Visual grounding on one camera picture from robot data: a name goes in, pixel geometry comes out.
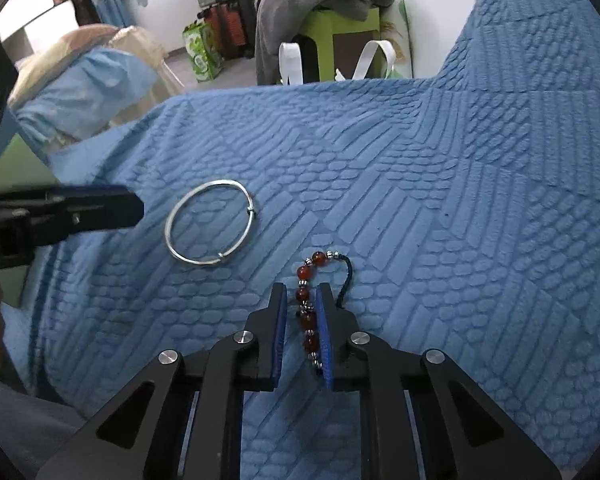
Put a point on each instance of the blue textured bedspread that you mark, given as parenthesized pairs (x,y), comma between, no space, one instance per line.
(430,185)

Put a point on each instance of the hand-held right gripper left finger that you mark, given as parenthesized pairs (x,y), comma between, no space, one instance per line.
(280,335)

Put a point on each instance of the dark red suitcase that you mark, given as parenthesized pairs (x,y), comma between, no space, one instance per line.
(230,30)

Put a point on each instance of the green shopping bag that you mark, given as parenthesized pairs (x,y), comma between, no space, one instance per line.
(202,50)

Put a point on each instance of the person's grey trousers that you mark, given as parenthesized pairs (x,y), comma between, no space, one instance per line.
(20,435)

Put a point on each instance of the light blue pillow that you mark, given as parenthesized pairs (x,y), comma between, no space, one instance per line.
(90,90)

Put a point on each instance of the silver bangle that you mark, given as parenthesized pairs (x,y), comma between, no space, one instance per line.
(168,232)

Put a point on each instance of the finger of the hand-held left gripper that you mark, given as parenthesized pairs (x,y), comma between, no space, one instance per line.
(105,208)

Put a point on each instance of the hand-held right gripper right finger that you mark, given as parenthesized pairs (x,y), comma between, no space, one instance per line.
(325,340)

